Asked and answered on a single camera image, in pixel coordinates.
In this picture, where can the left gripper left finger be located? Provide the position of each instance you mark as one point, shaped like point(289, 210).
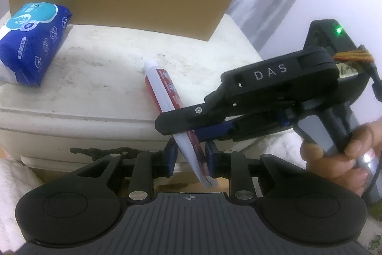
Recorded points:
point(149, 166)

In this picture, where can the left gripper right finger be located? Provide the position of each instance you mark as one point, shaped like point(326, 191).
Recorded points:
point(232, 166)

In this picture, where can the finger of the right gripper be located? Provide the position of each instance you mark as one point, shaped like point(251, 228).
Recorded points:
point(199, 117)
point(213, 132)

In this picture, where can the red white toothpaste tube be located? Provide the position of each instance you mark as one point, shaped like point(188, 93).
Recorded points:
point(166, 98)

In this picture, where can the blue wet wipes pack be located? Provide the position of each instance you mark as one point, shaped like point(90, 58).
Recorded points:
point(30, 39)

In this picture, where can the person's right hand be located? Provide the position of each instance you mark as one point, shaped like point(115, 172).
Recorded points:
point(340, 168)

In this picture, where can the white foam table block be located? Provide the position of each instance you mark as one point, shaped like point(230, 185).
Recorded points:
point(94, 95)

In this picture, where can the white fluffy towel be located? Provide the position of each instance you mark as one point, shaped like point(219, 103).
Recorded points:
point(16, 180)

